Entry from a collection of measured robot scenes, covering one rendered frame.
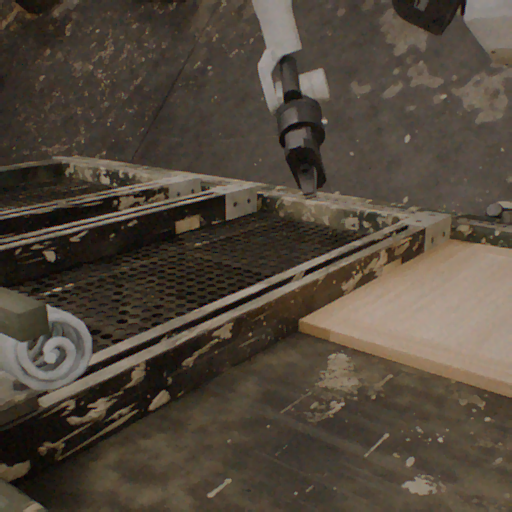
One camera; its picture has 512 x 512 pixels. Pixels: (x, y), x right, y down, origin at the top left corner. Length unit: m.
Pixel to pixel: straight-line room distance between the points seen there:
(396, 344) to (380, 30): 2.43
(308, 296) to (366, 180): 1.78
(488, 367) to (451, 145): 1.87
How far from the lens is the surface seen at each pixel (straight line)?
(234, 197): 1.63
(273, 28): 1.29
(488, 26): 1.18
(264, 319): 0.90
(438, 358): 0.89
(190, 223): 1.53
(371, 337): 0.93
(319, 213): 1.60
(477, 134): 2.69
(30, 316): 0.40
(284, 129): 1.22
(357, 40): 3.23
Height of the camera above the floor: 2.15
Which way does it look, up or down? 51 degrees down
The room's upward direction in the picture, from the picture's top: 51 degrees counter-clockwise
